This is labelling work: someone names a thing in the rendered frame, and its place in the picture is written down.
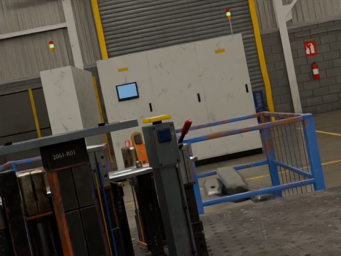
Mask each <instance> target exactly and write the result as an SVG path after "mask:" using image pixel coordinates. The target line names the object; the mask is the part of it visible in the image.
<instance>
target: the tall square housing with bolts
mask: <svg viewBox="0 0 341 256"><path fill-rule="evenodd" d="M87 152H88V157H89V163H88V167H89V172H90V177H91V182H92V187H93V193H94V197H95V201H96V203H95V205H96V206H97V211H98V217H99V221H100V226H101V231H102V235H103V240H104V244H105V249H106V254H107V255H105V256H125V254H124V249H123V244H122V239H121V234H120V229H119V227H117V223H116V218H115V213H114V208H113V203H112V198H111V193H110V188H112V186H111V183H110V178H109V173H108V168H107V163H106V158H105V153H104V147H103V145H91V146H87Z"/></svg>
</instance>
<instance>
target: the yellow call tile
mask: <svg viewBox="0 0 341 256"><path fill-rule="evenodd" d="M166 119H171V115H170V114H167V115H160V116H155V117H150V118H145V119H142V121H143V123H152V124H153V125H156V124H161V123H162V120H166Z"/></svg>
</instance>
